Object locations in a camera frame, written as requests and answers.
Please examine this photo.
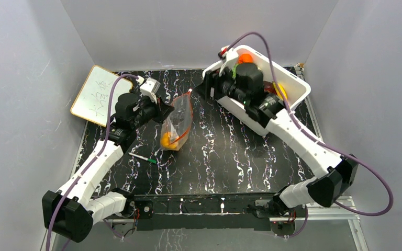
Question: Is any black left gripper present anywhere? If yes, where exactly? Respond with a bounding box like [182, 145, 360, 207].
[131, 94, 175, 130]

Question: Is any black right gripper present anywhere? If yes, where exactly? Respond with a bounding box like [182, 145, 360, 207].
[194, 63, 249, 106]

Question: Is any clear zip bag orange zipper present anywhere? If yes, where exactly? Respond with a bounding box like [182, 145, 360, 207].
[160, 89, 193, 151]

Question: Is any yellow toy bell pepper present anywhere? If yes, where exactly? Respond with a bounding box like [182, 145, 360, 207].
[160, 132, 179, 151]

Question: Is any dark red toy fruit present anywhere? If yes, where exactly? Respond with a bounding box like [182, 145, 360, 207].
[263, 81, 276, 93]

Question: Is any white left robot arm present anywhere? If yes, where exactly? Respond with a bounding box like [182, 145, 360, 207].
[42, 93, 175, 244]

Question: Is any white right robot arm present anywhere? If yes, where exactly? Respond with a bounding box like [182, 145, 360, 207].
[195, 63, 358, 216]

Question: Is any orange toy fruit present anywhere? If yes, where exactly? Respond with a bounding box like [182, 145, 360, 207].
[238, 53, 254, 64]

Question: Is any green capped marker pen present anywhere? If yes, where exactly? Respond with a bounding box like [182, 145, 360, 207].
[128, 152, 157, 164]

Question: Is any white dry-erase board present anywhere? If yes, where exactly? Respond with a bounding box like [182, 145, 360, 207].
[70, 65, 118, 127]

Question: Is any yellow toy banana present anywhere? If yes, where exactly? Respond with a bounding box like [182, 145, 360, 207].
[273, 82, 287, 100]

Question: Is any white plastic bin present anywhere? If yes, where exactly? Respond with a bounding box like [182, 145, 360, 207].
[203, 45, 310, 135]

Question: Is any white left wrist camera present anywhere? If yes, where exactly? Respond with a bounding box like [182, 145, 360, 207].
[140, 77, 161, 104]

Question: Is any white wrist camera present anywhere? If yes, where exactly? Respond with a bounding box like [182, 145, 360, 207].
[140, 77, 161, 104]
[219, 46, 239, 76]

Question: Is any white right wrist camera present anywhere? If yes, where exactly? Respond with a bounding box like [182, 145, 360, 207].
[219, 46, 239, 76]

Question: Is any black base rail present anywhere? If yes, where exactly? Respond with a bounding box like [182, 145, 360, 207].
[110, 192, 309, 239]

